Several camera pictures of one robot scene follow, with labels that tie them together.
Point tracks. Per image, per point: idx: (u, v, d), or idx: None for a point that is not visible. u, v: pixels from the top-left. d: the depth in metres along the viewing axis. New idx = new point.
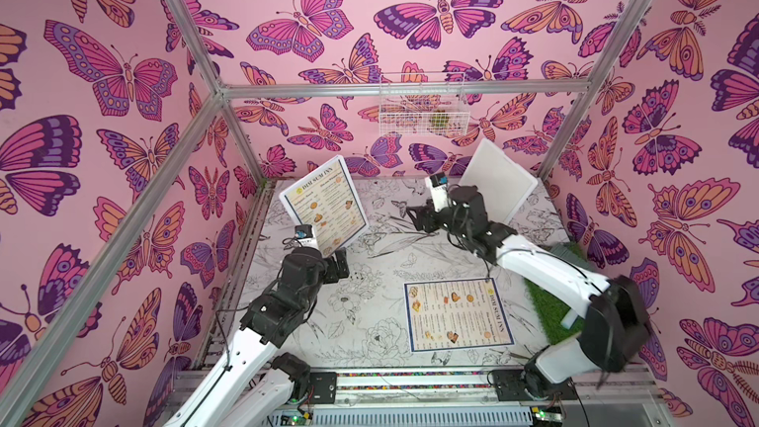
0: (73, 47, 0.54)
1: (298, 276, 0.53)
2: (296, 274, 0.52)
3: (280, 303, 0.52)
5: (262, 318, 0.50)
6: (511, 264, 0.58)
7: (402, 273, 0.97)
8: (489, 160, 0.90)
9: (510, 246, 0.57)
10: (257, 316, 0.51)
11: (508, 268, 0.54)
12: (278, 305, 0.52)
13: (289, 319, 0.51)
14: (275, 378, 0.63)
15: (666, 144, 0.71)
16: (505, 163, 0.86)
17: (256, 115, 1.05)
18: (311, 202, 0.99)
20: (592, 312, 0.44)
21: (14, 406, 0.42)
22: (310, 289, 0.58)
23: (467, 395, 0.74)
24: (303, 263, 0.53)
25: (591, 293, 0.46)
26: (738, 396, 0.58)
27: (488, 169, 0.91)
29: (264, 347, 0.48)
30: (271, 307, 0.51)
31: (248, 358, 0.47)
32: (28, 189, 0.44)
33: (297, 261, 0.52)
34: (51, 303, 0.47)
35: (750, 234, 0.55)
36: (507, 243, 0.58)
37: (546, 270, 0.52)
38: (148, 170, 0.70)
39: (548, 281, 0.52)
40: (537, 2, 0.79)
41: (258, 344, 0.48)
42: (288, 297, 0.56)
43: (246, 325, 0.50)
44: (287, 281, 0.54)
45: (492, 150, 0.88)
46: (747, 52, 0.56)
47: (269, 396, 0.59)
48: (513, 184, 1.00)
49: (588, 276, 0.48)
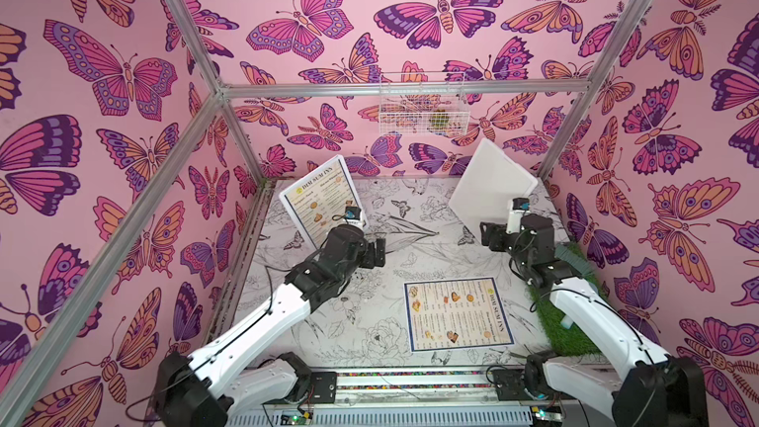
0: (73, 47, 0.54)
1: (342, 248, 0.56)
2: (341, 246, 0.55)
3: (319, 273, 0.55)
5: (304, 279, 0.54)
6: (562, 304, 0.56)
7: (402, 273, 0.97)
8: (488, 159, 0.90)
9: (566, 286, 0.56)
10: (299, 278, 0.54)
11: (560, 308, 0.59)
12: (319, 272, 0.55)
13: (327, 286, 0.55)
14: (284, 366, 0.64)
15: (666, 144, 0.71)
16: (503, 163, 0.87)
17: (256, 115, 1.05)
18: (311, 201, 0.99)
20: (633, 377, 0.41)
21: (14, 406, 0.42)
22: (347, 264, 0.61)
23: (467, 395, 0.74)
24: (347, 238, 0.56)
25: (639, 359, 0.43)
26: (738, 395, 0.58)
27: (487, 169, 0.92)
29: (303, 303, 0.51)
30: (312, 273, 0.55)
31: (288, 308, 0.50)
32: (28, 189, 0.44)
33: (342, 236, 0.55)
34: (51, 303, 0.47)
35: (750, 234, 0.55)
36: (563, 283, 0.57)
37: (601, 322, 0.49)
38: (148, 170, 0.70)
39: (601, 334, 0.48)
40: (537, 1, 0.79)
41: (297, 298, 0.51)
42: (328, 266, 0.58)
43: (291, 281, 0.53)
44: (329, 252, 0.57)
45: (492, 149, 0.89)
46: (747, 52, 0.56)
47: (280, 377, 0.61)
48: (512, 183, 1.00)
49: (644, 343, 0.45)
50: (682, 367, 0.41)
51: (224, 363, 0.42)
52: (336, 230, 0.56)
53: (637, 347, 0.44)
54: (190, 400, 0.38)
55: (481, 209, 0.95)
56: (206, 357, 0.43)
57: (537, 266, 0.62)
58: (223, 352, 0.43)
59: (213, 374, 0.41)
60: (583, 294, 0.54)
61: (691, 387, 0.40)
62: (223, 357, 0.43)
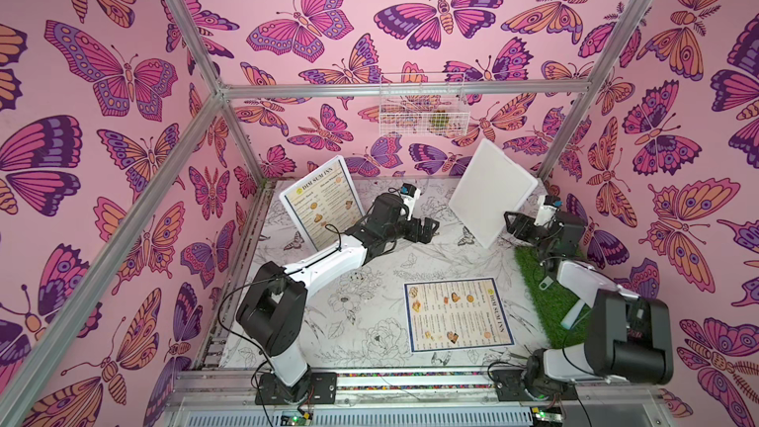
0: (73, 47, 0.54)
1: (385, 213, 0.66)
2: (384, 212, 0.66)
3: (370, 233, 0.66)
5: (360, 234, 0.64)
6: (564, 278, 0.64)
7: (402, 273, 0.97)
8: (488, 159, 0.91)
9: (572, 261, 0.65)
10: (357, 233, 0.64)
11: (567, 283, 0.63)
12: (370, 233, 0.66)
13: (375, 244, 0.64)
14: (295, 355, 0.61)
15: (666, 144, 0.71)
16: (500, 162, 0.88)
17: (256, 115, 1.05)
18: (312, 201, 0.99)
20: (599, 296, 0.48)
21: (14, 406, 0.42)
22: (390, 226, 0.71)
23: (467, 395, 0.74)
24: (390, 205, 0.65)
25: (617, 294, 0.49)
26: (738, 396, 0.58)
27: (486, 168, 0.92)
29: (363, 249, 0.61)
30: (366, 231, 0.66)
31: (353, 250, 0.59)
32: (28, 189, 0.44)
33: (386, 203, 0.65)
34: (51, 303, 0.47)
35: (750, 234, 0.55)
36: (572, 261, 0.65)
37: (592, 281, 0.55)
38: (148, 170, 0.70)
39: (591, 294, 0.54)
40: (537, 2, 0.79)
41: (359, 244, 0.61)
42: (376, 228, 0.69)
43: (350, 233, 0.64)
44: (376, 216, 0.68)
45: (492, 150, 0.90)
46: (747, 53, 0.56)
47: (299, 357, 0.63)
48: (510, 183, 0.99)
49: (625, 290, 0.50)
50: (649, 303, 0.46)
51: (312, 276, 0.51)
52: (381, 197, 0.66)
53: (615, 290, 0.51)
54: (291, 295, 0.46)
55: (481, 209, 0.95)
56: (298, 267, 0.51)
57: (553, 253, 0.71)
58: (310, 267, 0.52)
59: (306, 280, 0.49)
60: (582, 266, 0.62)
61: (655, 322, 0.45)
62: (311, 270, 0.51)
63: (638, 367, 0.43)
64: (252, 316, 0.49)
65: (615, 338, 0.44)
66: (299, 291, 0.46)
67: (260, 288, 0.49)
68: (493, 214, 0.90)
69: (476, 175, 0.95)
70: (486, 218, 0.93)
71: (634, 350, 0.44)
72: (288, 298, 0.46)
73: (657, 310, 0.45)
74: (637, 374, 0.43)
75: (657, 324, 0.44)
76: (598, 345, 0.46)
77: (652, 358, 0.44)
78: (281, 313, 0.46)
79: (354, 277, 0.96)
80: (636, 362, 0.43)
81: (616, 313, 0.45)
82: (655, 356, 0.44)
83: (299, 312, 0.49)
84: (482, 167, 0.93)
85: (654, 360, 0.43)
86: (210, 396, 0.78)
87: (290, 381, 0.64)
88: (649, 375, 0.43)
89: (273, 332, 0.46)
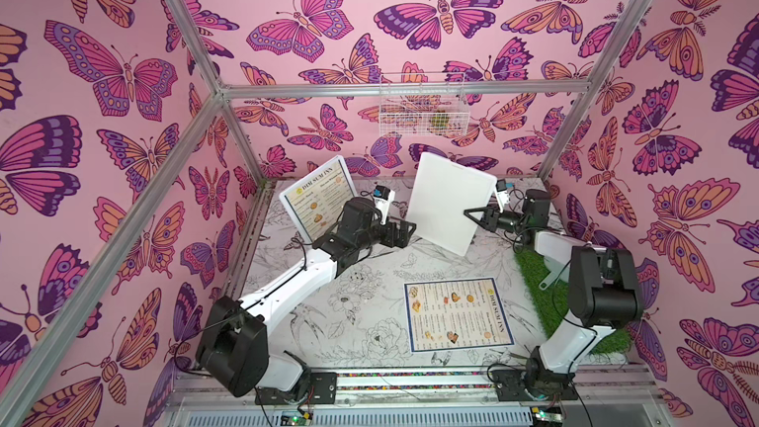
0: (73, 47, 0.54)
1: (356, 220, 0.62)
2: (355, 217, 0.61)
3: (340, 242, 0.61)
5: (329, 245, 0.60)
6: (544, 245, 0.70)
7: (402, 273, 0.97)
8: (435, 169, 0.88)
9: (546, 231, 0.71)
10: (326, 244, 0.60)
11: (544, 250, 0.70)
12: (341, 242, 0.61)
13: (346, 254, 0.60)
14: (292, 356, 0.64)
15: (666, 144, 0.71)
16: (451, 169, 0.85)
17: (256, 115, 1.05)
18: (311, 201, 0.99)
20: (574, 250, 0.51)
21: (14, 406, 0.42)
22: (364, 233, 0.67)
23: (467, 395, 0.74)
24: (360, 210, 0.60)
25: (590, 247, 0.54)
26: (738, 396, 0.58)
27: (436, 179, 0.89)
29: (332, 263, 0.57)
30: (336, 240, 0.61)
31: (320, 267, 0.55)
32: (28, 189, 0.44)
33: (355, 208, 0.61)
34: (51, 303, 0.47)
35: (750, 234, 0.55)
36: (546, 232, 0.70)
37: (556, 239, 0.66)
38: (148, 170, 0.70)
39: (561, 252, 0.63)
40: (537, 2, 0.79)
41: (327, 259, 0.57)
42: (347, 236, 0.65)
43: (317, 246, 0.59)
44: (346, 223, 0.63)
45: (438, 161, 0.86)
46: (747, 52, 0.56)
47: (291, 364, 0.62)
48: (469, 187, 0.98)
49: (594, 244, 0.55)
50: (617, 251, 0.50)
51: (273, 305, 0.46)
52: (350, 203, 0.61)
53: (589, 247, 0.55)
54: (248, 333, 0.42)
55: (449, 222, 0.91)
56: (255, 299, 0.46)
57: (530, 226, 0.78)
58: (270, 297, 0.47)
59: (266, 311, 0.45)
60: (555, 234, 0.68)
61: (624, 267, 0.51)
62: (272, 299, 0.47)
63: (616, 309, 0.49)
64: (212, 356, 0.45)
65: (591, 286, 0.50)
66: (258, 326, 0.42)
67: (213, 326, 0.45)
68: (463, 220, 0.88)
69: (428, 190, 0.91)
70: (457, 226, 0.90)
71: (610, 294, 0.50)
72: (245, 338, 0.42)
73: (623, 255, 0.52)
74: (615, 316, 0.49)
75: (626, 268, 0.51)
76: (579, 298, 0.52)
77: (626, 300, 0.49)
78: (240, 354, 0.42)
79: (354, 277, 0.96)
80: (614, 303, 0.49)
81: (590, 264, 0.51)
82: (626, 297, 0.50)
83: (263, 346, 0.45)
84: (431, 179, 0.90)
85: (627, 303, 0.49)
86: (210, 396, 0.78)
87: (287, 386, 0.64)
88: (625, 314, 0.49)
89: (234, 375, 0.43)
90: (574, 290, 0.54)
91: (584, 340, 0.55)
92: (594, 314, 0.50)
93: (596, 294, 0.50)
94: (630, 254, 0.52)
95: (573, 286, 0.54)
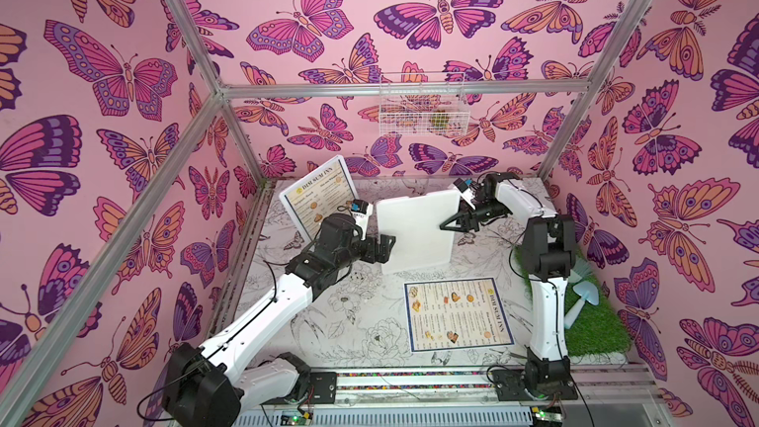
0: (73, 47, 0.54)
1: (335, 237, 0.58)
2: (334, 234, 0.57)
3: (317, 262, 0.57)
5: (303, 268, 0.56)
6: (504, 198, 0.78)
7: (402, 273, 0.97)
8: (394, 212, 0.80)
9: (507, 183, 0.76)
10: (300, 267, 0.56)
11: (504, 203, 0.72)
12: (317, 262, 0.57)
13: (325, 275, 0.56)
14: (286, 364, 0.64)
15: (666, 144, 0.71)
16: (412, 202, 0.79)
17: (256, 115, 1.05)
18: (311, 201, 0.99)
20: (528, 224, 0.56)
21: (14, 406, 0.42)
22: (344, 252, 0.63)
23: (467, 395, 0.74)
24: (340, 225, 0.58)
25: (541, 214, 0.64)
26: (738, 396, 0.58)
27: (396, 219, 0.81)
29: (306, 290, 0.53)
30: (311, 261, 0.57)
31: (293, 297, 0.51)
32: (28, 189, 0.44)
33: (334, 224, 0.57)
34: (51, 303, 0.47)
35: (750, 234, 0.55)
36: (507, 180, 0.77)
37: (514, 194, 0.73)
38: (148, 170, 0.70)
39: (519, 209, 0.71)
40: (537, 1, 0.79)
41: (301, 286, 0.53)
42: (324, 255, 0.61)
43: (291, 270, 0.55)
44: (324, 241, 0.59)
45: (396, 200, 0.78)
46: (747, 52, 0.56)
47: (287, 370, 0.62)
48: (435, 206, 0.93)
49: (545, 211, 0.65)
50: (562, 218, 0.62)
51: (237, 350, 0.43)
52: (328, 219, 0.58)
53: (539, 211, 0.65)
54: (207, 384, 0.39)
55: (427, 244, 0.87)
56: (217, 346, 0.43)
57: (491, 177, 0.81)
58: (234, 338, 0.44)
59: (228, 359, 0.42)
60: (516, 185, 0.75)
61: (567, 234, 0.61)
62: (235, 343, 0.44)
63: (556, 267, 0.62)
64: (175, 410, 0.43)
65: (540, 251, 0.61)
66: (221, 376, 0.40)
67: (174, 380, 0.42)
68: (440, 237, 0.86)
69: (391, 231, 0.69)
70: (436, 243, 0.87)
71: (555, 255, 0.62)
72: (205, 390, 0.39)
73: (568, 224, 0.61)
74: (555, 270, 0.63)
75: (569, 236, 0.61)
76: (530, 260, 0.64)
77: (564, 259, 0.62)
78: (201, 410, 0.40)
79: (355, 277, 0.96)
80: (554, 262, 0.62)
81: (541, 237, 0.61)
82: (563, 253, 0.62)
83: (228, 401, 0.43)
84: (393, 221, 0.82)
85: (565, 261, 0.62)
86: None
87: (284, 392, 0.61)
88: (563, 267, 0.62)
89: None
90: (524, 247, 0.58)
91: (550, 300, 0.64)
92: (539, 270, 0.62)
93: (544, 257, 0.62)
94: (572, 220, 0.61)
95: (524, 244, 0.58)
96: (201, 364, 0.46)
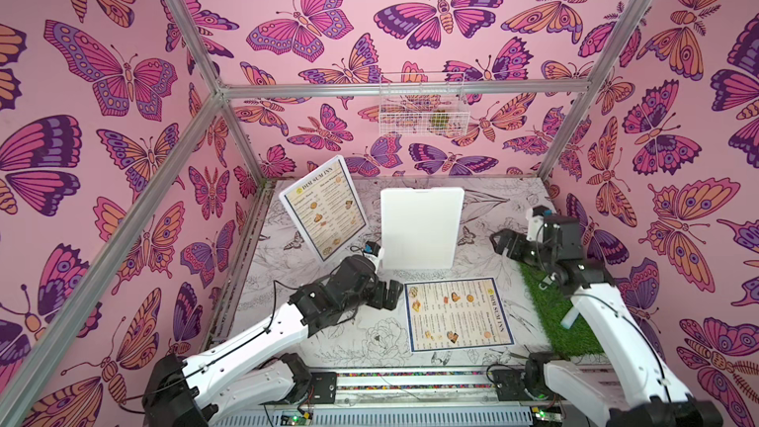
0: (73, 47, 0.54)
1: (351, 280, 0.57)
2: (351, 277, 0.57)
3: (323, 297, 0.55)
5: (307, 302, 0.54)
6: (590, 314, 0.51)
7: (402, 273, 0.97)
8: (395, 208, 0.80)
9: (598, 299, 0.50)
10: (303, 300, 0.54)
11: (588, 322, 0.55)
12: (324, 298, 0.55)
13: (327, 313, 0.54)
14: (284, 370, 0.64)
15: (666, 144, 0.71)
16: (415, 198, 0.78)
17: (256, 115, 1.05)
18: (311, 201, 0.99)
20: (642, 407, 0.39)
21: (14, 406, 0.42)
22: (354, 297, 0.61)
23: (467, 395, 0.74)
24: (359, 270, 0.57)
25: (656, 391, 0.40)
26: (738, 396, 0.58)
27: (398, 215, 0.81)
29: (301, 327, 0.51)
30: (317, 298, 0.55)
31: (286, 331, 0.50)
32: (28, 189, 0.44)
33: (355, 267, 0.56)
34: (51, 303, 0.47)
35: (750, 234, 0.55)
36: (594, 292, 0.51)
37: (612, 327, 0.47)
38: (148, 170, 0.70)
39: (618, 350, 0.45)
40: (537, 1, 0.79)
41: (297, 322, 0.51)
42: (333, 293, 0.59)
43: (294, 301, 0.54)
44: (338, 280, 0.58)
45: (396, 195, 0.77)
46: (747, 52, 0.56)
47: (281, 379, 0.62)
48: (437, 207, 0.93)
49: (665, 378, 0.41)
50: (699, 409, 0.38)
51: (215, 375, 0.43)
52: (350, 259, 0.57)
53: (656, 381, 0.41)
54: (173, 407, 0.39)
55: (429, 245, 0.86)
56: (198, 366, 0.43)
57: (563, 259, 0.59)
58: (215, 364, 0.44)
59: (203, 384, 0.42)
60: (612, 306, 0.49)
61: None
62: (215, 369, 0.44)
63: None
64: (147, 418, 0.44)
65: None
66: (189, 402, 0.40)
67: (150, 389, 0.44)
68: (443, 239, 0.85)
69: (392, 227, 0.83)
70: (439, 245, 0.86)
71: None
72: (170, 411, 0.40)
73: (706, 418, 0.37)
74: None
75: None
76: None
77: None
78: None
79: None
80: None
81: None
82: None
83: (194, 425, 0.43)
84: (395, 217, 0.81)
85: None
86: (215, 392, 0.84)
87: (282, 394, 0.65)
88: None
89: None
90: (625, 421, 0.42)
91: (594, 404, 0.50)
92: None
93: None
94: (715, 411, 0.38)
95: (620, 418, 0.42)
96: (178, 376, 0.47)
